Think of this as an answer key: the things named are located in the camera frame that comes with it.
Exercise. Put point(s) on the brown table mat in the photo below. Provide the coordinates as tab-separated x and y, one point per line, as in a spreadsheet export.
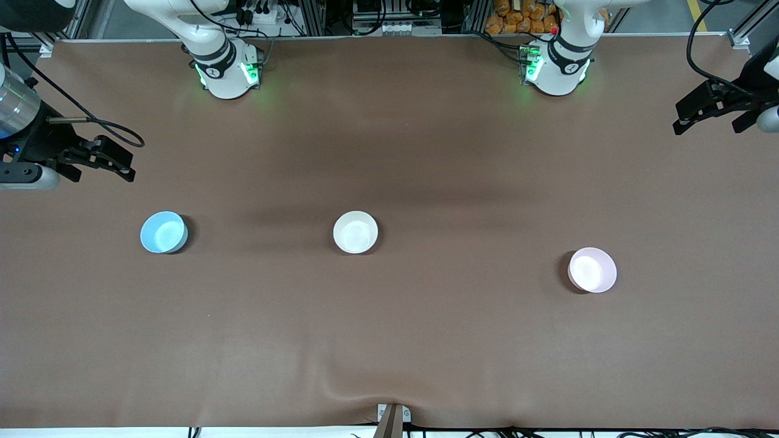
389	340

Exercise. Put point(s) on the white bowl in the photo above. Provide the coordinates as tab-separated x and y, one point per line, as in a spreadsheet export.
355	232

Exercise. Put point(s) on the metal table edge bracket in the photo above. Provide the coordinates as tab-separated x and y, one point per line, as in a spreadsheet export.
393	420

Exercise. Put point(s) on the white power strip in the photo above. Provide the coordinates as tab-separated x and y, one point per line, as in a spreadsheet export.
261	13

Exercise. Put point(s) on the aluminium frame profile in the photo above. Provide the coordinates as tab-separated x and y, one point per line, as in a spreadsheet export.
750	27
58	36

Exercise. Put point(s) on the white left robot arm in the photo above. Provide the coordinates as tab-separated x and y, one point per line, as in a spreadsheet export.
557	76

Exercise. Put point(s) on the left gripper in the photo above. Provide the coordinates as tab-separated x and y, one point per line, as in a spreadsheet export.
752	92

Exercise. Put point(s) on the bag of orange buns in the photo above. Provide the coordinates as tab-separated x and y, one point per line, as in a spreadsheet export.
517	15

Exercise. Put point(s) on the pink bowl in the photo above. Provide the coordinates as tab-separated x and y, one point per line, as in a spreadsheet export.
591	270

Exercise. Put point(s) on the blue bowl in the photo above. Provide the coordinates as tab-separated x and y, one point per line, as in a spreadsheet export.
162	232

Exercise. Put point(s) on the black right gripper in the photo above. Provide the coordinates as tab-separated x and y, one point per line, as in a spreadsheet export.
44	141

